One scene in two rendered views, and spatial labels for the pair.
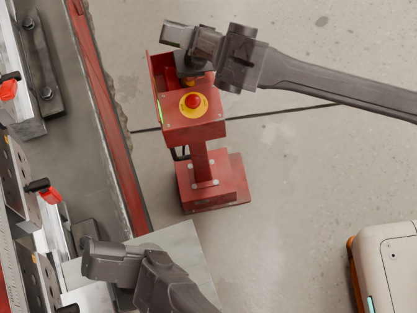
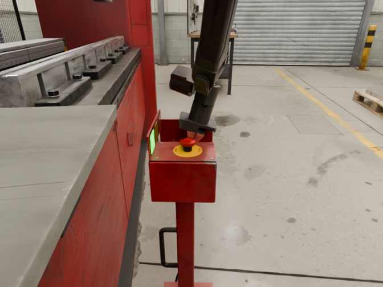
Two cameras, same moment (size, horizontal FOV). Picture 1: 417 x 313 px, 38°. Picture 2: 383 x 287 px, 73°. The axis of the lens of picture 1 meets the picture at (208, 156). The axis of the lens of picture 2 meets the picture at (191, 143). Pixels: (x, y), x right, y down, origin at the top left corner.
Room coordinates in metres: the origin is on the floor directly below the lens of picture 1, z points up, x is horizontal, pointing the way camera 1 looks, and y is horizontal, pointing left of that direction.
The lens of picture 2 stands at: (0.09, -0.03, 1.07)
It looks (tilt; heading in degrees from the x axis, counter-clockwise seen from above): 25 degrees down; 4
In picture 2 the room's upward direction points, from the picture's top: straight up
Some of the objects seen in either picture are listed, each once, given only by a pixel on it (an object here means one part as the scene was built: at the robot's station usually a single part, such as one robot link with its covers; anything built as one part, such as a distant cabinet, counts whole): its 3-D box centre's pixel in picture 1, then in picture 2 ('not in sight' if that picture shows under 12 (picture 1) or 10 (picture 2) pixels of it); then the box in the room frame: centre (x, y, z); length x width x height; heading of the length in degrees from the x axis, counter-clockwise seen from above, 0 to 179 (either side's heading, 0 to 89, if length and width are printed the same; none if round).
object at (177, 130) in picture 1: (187, 94); (184, 152); (0.70, 0.03, 0.75); 0.20 x 0.16 x 0.18; 3
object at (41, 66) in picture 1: (40, 62); (68, 91); (0.78, 0.36, 0.89); 0.30 x 0.05 x 0.03; 10
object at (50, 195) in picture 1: (44, 193); not in sight; (0.33, 0.27, 1.20); 0.04 x 0.02 x 0.10; 100
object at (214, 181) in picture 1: (203, 174); not in sight; (0.70, 0.03, 0.13); 0.10 x 0.10 x 0.01; 3
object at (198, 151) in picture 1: (197, 146); (186, 250); (0.70, 0.03, 0.39); 0.05 x 0.05 x 0.54; 3
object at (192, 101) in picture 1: (193, 103); (187, 146); (0.65, 0.02, 0.79); 0.04 x 0.04 x 0.04
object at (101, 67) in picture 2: not in sight; (99, 68); (1.17, 0.43, 0.89); 0.30 x 0.05 x 0.03; 10
